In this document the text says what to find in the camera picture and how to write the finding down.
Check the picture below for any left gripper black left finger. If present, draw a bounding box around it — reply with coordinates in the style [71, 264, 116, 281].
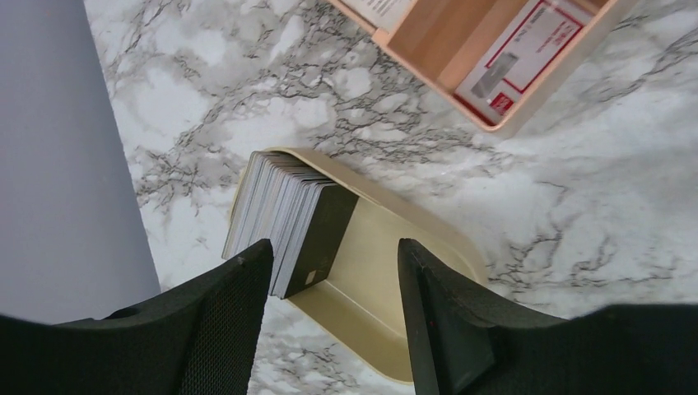
[1, 239, 273, 394]

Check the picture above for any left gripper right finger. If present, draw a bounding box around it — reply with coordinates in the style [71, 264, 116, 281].
[398, 239, 697, 394]

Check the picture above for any stack of credit cards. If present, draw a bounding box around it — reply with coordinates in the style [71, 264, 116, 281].
[222, 151, 358, 299]

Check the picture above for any tan oval tray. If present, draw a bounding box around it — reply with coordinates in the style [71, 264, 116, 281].
[263, 148, 488, 384]

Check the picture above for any red white box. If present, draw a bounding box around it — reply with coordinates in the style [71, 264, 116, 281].
[454, 0, 593, 124]

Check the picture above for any pink plastic file organizer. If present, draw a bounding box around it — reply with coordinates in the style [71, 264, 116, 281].
[335, 1, 633, 134]

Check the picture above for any white labelled box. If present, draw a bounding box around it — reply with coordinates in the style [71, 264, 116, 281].
[342, 0, 413, 31]

